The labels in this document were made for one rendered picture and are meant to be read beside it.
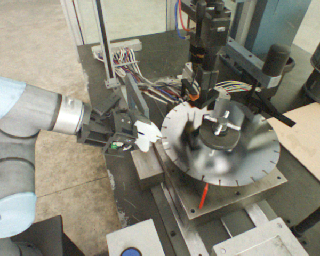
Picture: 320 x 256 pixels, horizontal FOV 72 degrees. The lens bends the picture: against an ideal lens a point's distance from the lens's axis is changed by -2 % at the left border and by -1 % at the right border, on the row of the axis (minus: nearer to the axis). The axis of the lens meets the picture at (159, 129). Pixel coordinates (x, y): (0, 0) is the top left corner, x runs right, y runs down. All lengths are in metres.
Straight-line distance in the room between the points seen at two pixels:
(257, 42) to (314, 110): 0.41
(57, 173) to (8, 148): 1.37
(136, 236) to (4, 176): 0.29
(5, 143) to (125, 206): 0.41
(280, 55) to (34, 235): 0.86
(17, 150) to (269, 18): 1.10
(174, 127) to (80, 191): 1.16
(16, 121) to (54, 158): 1.49
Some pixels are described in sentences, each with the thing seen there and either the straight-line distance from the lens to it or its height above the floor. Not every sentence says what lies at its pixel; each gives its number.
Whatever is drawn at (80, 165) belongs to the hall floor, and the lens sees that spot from 1.81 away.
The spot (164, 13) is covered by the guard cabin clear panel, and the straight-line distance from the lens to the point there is 1.74.
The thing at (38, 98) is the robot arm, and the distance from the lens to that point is 0.44.
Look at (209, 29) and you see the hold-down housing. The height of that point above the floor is 1.23.
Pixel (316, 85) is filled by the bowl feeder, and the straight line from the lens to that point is 1.25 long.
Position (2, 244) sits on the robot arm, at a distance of 0.61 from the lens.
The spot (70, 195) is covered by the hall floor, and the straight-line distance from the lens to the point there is 1.70.
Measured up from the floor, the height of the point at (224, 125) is 1.00.
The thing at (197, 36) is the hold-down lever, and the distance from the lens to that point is 0.52.
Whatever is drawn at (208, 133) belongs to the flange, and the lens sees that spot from 0.63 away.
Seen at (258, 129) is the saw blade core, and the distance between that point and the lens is 0.70.
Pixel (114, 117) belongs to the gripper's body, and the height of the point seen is 1.10.
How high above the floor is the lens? 1.42
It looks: 47 degrees down
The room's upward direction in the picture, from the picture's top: straight up
